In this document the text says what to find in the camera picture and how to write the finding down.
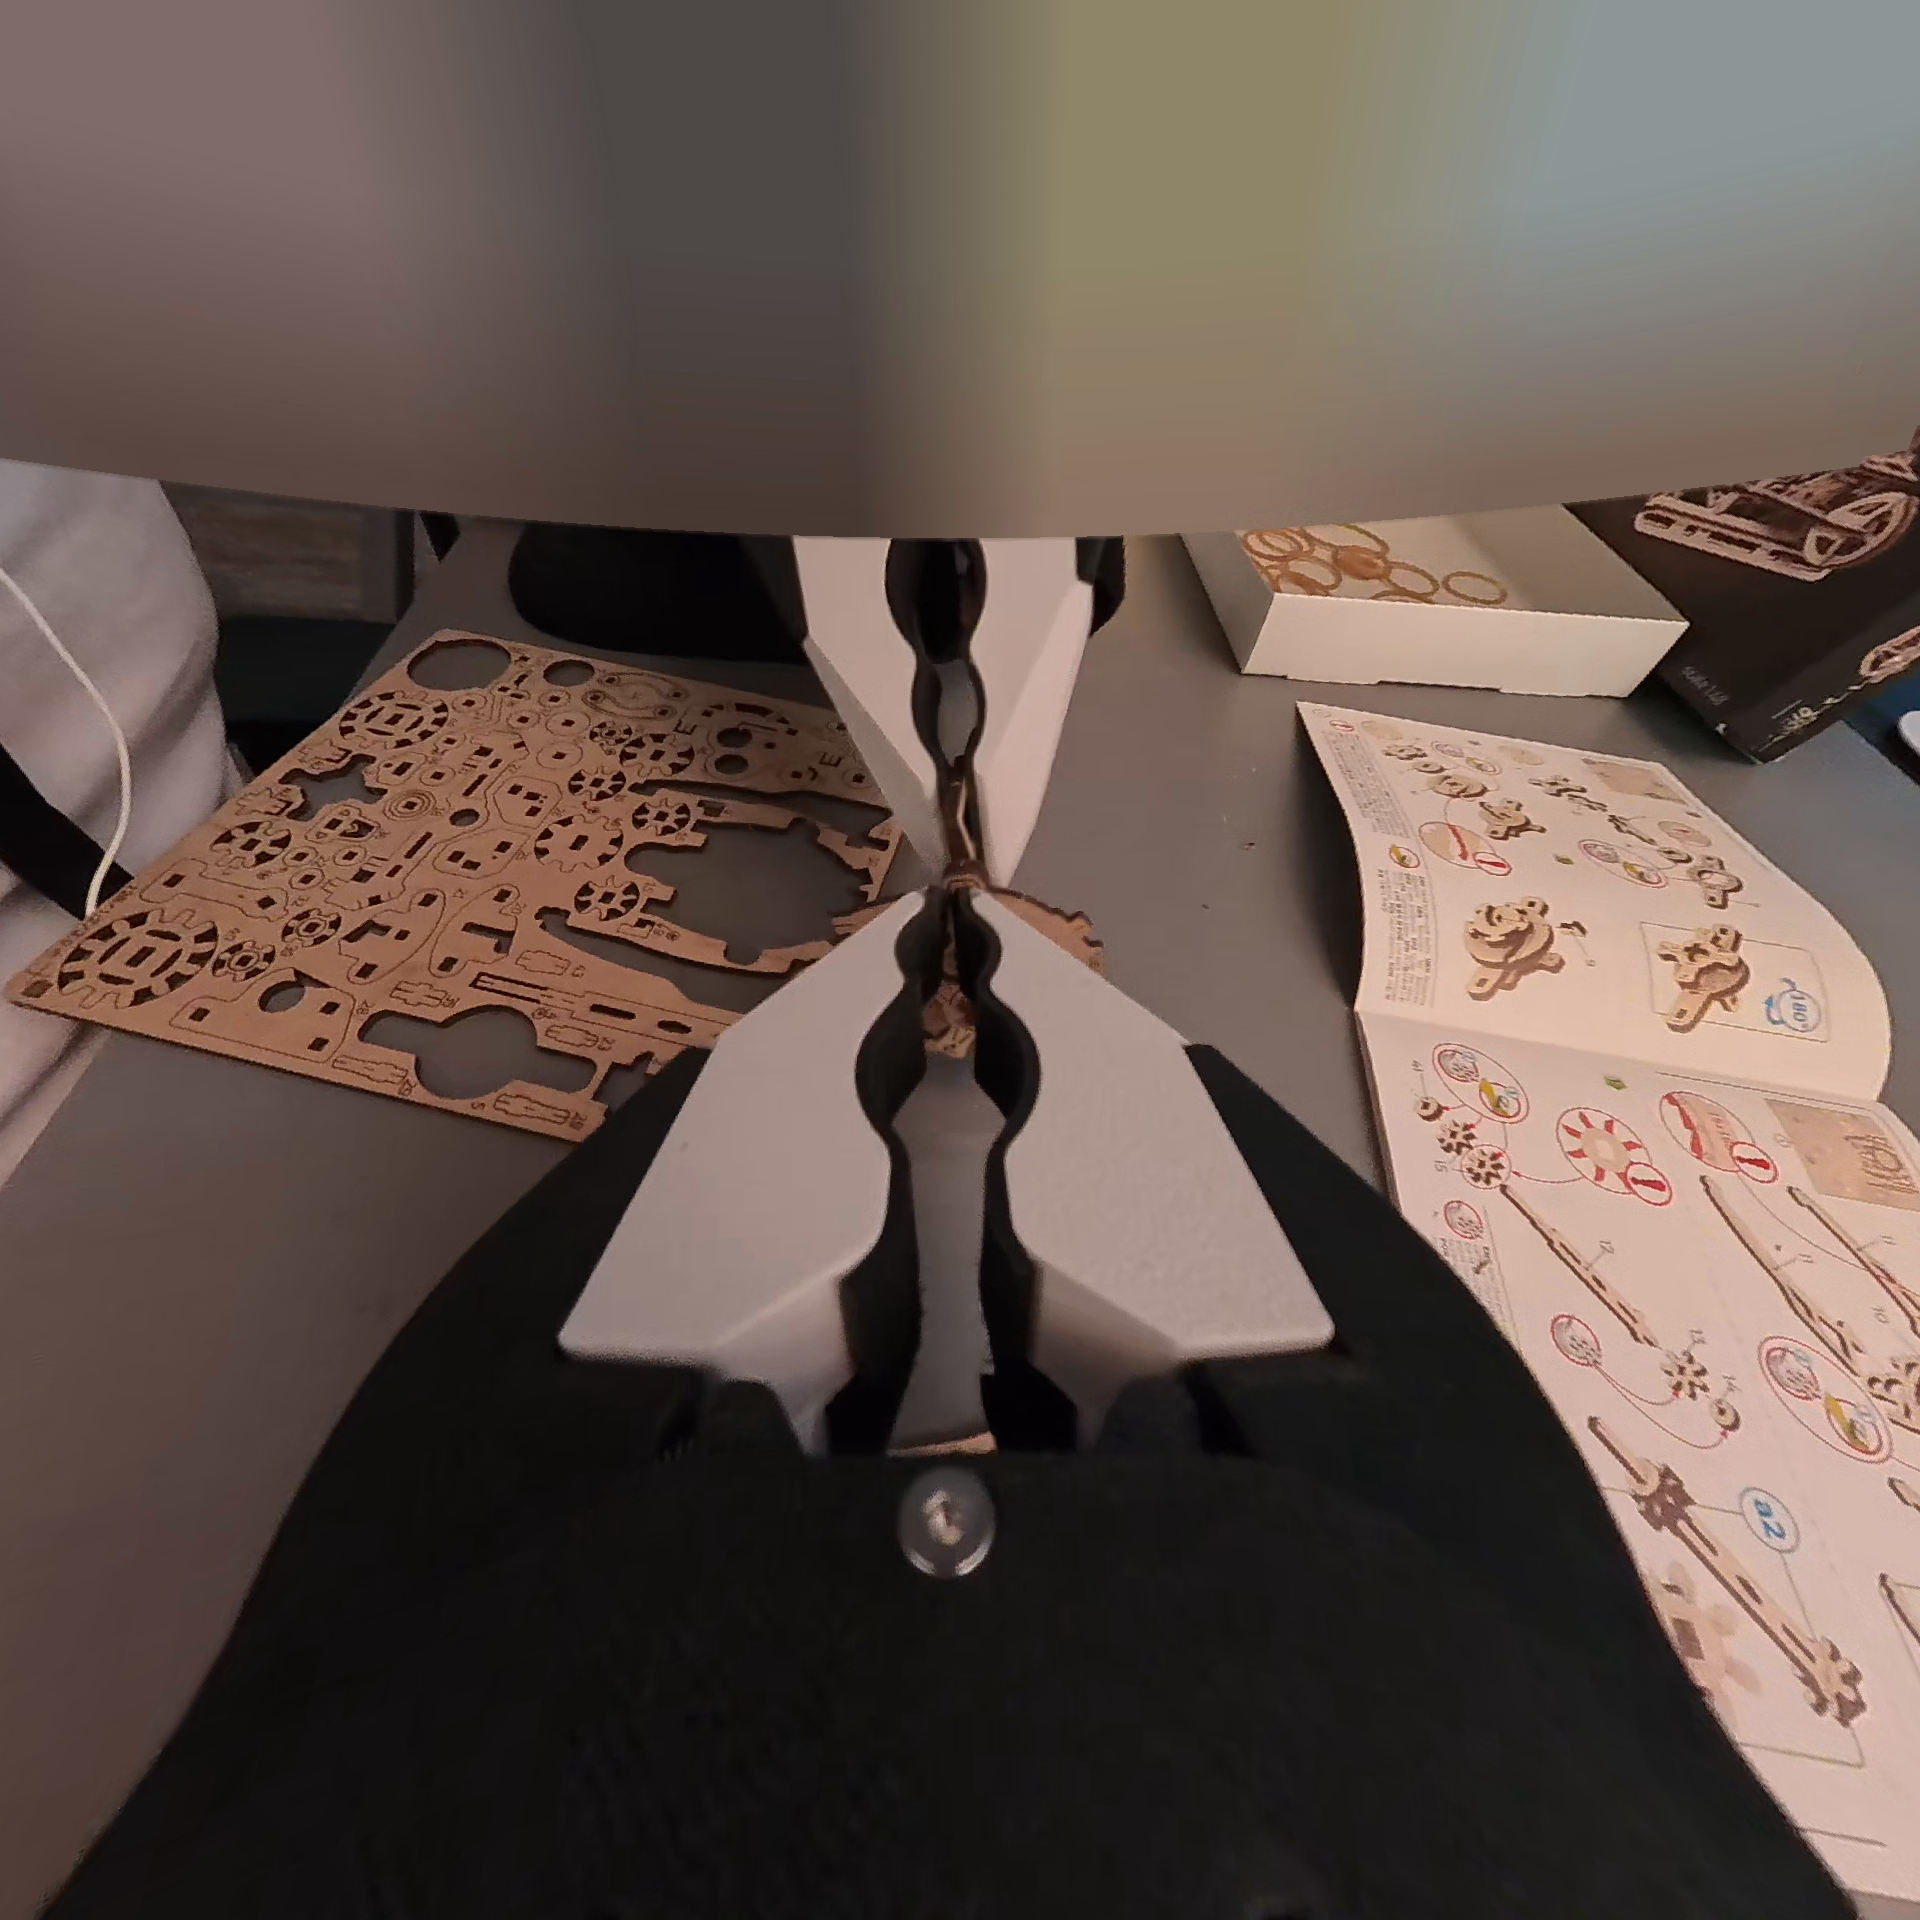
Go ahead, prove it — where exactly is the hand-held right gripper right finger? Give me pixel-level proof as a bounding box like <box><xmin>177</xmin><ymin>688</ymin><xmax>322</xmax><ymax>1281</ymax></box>
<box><xmin>960</xmin><ymin>885</ymin><xmax>1339</xmax><ymax>1457</ymax></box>

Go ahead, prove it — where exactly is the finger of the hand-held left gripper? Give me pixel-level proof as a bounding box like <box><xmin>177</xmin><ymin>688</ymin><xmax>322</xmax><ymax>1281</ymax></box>
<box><xmin>791</xmin><ymin>538</ymin><xmax>963</xmax><ymax>889</ymax></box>
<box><xmin>960</xmin><ymin>538</ymin><xmax>1092</xmax><ymax>885</ymax></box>

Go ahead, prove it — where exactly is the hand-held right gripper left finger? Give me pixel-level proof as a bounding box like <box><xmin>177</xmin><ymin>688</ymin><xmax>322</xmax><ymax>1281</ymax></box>
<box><xmin>558</xmin><ymin>887</ymin><xmax>963</xmax><ymax>1457</ymax></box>

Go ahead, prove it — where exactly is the toothed wooden model part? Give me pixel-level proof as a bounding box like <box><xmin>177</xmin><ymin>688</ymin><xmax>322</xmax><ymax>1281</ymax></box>
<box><xmin>920</xmin><ymin>882</ymin><xmax>1107</xmax><ymax>1059</ymax></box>

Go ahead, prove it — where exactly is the laser-cut wooden parts sheet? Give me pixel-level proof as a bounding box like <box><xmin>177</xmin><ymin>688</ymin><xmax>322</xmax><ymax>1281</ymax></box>
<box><xmin>4</xmin><ymin>627</ymin><xmax>904</xmax><ymax>1145</ymax></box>

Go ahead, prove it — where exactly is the black model kit box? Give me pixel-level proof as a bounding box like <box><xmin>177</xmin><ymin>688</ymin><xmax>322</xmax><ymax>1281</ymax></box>
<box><xmin>1564</xmin><ymin>428</ymin><xmax>1920</xmax><ymax>769</ymax></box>

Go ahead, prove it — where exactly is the pile of tan rubber bands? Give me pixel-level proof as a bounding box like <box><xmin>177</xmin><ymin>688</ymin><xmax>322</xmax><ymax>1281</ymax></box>
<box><xmin>1238</xmin><ymin>522</ymin><xmax>1521</xmax><ymax>608</ymax></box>

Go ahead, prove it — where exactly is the white cardboard box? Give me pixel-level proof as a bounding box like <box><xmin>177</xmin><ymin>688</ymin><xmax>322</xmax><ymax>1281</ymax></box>
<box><xmin>1178</xmin><ymin>522</ymin><xmax>1692</xmax><ymax>701</ymax></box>

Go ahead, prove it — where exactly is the illustrated instruction booklet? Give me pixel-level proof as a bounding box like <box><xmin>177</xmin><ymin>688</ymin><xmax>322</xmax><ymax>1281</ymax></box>
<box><xmin>1294</xmin><ymin>697</ymin><xmax>1920</xmax><ymax>1900</ymax></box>

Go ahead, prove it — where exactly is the white cable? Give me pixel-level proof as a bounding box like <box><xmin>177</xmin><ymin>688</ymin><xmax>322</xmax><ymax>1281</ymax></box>
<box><xmin>0</xmin><ymin>568</ymin><xmax>140</xmax><ymax>909</ymax></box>

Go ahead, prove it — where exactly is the black strap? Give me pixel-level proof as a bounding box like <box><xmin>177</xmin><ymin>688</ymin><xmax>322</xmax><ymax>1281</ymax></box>
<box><xmin>0</xmin><ymin>743</ymin><xmax>127</xmax><ymax>921</ymax></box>

